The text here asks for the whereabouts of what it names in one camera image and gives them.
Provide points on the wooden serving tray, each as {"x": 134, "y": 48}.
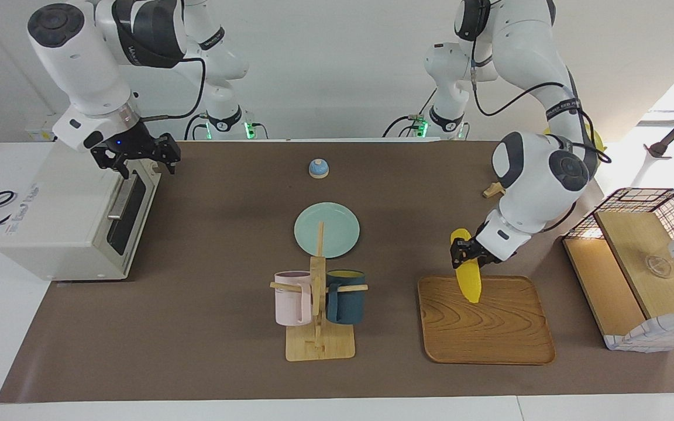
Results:
{"x": 483, "y": 333}

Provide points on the brown table mat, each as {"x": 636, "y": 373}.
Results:
{"x": 226, "y": 234}

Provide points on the small blue white knob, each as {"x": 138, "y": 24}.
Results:
{"x": 318, "y": 169}

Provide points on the cream toaster oven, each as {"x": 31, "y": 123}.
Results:
{"x": 56, "y": 222}

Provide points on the yellow plate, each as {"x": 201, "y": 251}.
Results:
{"x": 598, "y": 139}

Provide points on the white wall socket box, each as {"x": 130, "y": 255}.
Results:
{"x": 41, "y": 135}

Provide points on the mint green plate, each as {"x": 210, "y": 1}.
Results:
{"x": 340, "y": 228}

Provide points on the dark teal mug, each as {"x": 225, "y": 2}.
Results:
{"x": 348, "y": 301}

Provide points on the wooden plate rack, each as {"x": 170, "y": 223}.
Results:
{"x": 494, "y": 190}

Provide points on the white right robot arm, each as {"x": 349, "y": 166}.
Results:
{"x": 74, "y": 52}

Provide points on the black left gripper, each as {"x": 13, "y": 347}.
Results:
{"x": 485, "y": 253}

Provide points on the small clear glass dish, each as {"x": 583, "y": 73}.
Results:
{"x": 659, "y": 267}

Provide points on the glass oven door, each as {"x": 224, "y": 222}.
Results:
{"x": 138, "y": 193}

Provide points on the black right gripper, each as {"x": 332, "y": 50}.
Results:
{"x": 132, "y": 141}

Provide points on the yellow corn cob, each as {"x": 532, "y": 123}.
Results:
{"x": 469, "y": 283}

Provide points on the pink mug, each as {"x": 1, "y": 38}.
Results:
{"x": 290, "y": 301}

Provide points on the wooden mug tree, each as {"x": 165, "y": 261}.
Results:
{"x": 319, "y": 348}

